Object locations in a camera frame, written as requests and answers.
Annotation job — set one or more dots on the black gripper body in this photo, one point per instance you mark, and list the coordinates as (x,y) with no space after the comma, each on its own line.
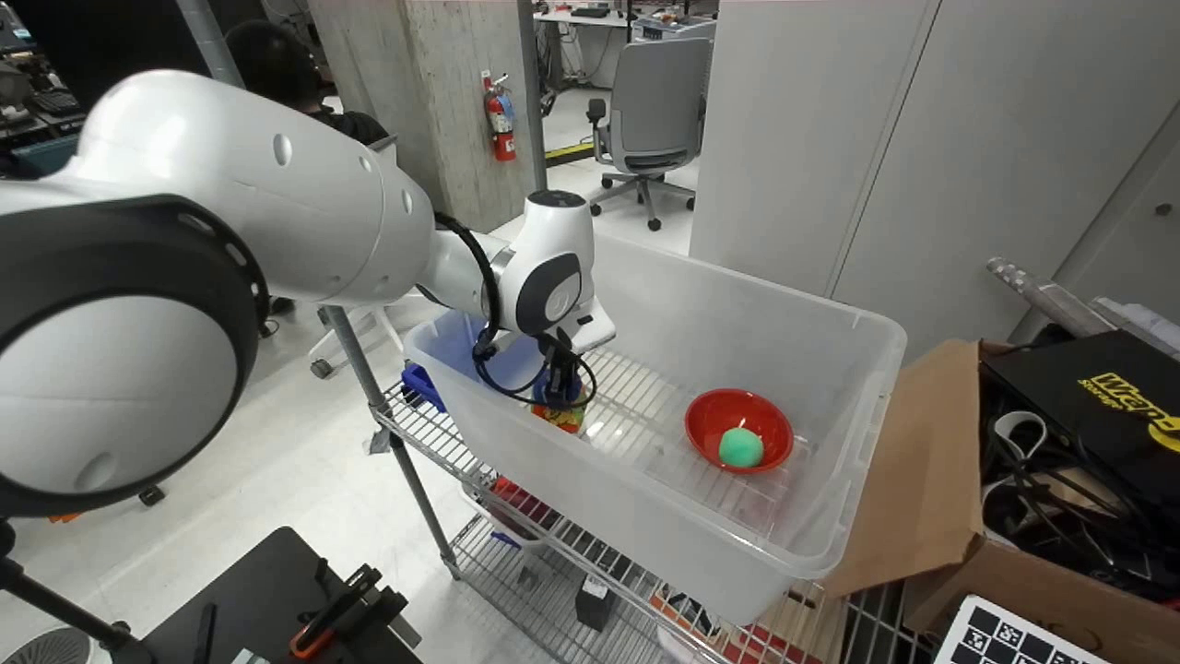
(561,356)

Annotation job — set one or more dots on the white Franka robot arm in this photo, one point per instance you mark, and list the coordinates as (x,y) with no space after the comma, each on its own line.
(244,198)

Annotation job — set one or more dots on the blue plastic lid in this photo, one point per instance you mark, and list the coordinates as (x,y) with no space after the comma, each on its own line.
(420,388)

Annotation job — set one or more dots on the red bowl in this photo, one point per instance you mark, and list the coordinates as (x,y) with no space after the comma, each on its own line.
(706,417)

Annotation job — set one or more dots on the clear plastic bin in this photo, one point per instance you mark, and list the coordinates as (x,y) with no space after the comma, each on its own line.
(722,318)

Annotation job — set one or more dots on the slanted grey metal pole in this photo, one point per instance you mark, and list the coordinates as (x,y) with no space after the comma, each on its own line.
(393,456)

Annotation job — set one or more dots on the green ball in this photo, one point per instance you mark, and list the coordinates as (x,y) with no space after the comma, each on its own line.
(738,448)

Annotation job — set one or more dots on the small black box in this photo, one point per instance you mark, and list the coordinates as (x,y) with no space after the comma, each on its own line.
(592,607)

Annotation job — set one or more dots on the red fire extinguisher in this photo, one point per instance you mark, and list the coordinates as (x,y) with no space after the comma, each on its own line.
(500,124)

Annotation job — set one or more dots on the upright grey metal pole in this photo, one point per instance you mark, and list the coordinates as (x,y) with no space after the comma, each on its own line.
(532,98)

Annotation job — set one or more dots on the grey office chair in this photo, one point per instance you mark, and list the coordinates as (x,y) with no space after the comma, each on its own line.
(657,98)

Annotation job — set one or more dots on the concrete pillar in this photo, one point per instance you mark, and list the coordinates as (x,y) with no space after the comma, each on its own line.
(418,87)

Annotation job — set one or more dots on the black platform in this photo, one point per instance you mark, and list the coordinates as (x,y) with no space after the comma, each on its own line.
(264,592)

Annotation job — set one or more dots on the brown cardboard box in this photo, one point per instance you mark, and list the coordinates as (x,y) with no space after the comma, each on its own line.
(923,480)

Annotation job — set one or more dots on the white cabinet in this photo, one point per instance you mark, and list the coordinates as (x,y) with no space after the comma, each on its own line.
(860,134)

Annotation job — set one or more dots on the person in black hoodie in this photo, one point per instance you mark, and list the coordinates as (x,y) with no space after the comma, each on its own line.
(276,59)

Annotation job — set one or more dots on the silver metal tube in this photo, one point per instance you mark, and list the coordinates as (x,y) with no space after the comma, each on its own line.
(1046,295)

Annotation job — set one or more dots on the checkerboard calibration board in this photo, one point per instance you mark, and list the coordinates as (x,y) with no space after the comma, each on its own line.
(1000,632)

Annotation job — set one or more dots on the black bag yellow print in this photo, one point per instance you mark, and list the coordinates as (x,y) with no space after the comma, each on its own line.
(1070,370)

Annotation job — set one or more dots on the black monitor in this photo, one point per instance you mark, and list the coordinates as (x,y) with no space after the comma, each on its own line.
(73,38)

